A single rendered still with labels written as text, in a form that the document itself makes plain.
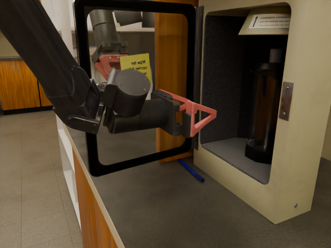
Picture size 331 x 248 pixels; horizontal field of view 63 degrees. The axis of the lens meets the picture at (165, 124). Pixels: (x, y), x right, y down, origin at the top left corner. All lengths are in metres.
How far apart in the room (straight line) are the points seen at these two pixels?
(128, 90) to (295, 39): 0.30
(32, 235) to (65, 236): 0.23
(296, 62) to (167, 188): 0.42
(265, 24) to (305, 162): 0.29
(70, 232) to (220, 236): 1.68
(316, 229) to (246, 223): 0.14
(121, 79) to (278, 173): 0.36
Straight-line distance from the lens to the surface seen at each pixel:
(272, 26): 0.61
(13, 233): 2.32
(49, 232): 2.22
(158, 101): 0.53
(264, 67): 0.67
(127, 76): 0.45
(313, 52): 0.55
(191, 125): 0.50
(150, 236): 0.58
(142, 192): 0.71
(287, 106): 0.54
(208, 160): 0.78
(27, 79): 5.38
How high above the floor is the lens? 1.31
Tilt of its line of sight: 18 degrees down
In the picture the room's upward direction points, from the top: straight up
